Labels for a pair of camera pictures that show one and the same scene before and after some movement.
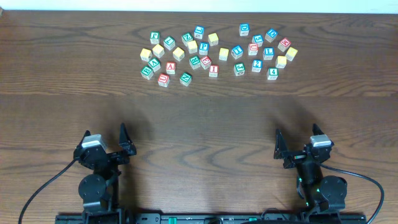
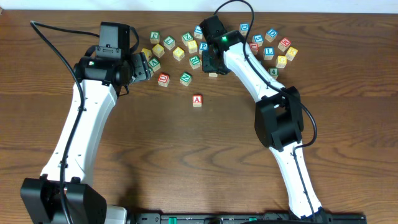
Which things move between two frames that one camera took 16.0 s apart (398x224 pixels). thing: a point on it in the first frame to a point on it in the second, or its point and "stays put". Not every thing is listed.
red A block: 170,68 to 197,100
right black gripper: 282,152 to 206,66
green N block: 185,79 stays put
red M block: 284,45 stays put
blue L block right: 268,53 stays put
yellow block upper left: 158,50 stays put
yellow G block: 281,61 stays put
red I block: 214,71 stays put
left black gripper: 127,147 to 142,68
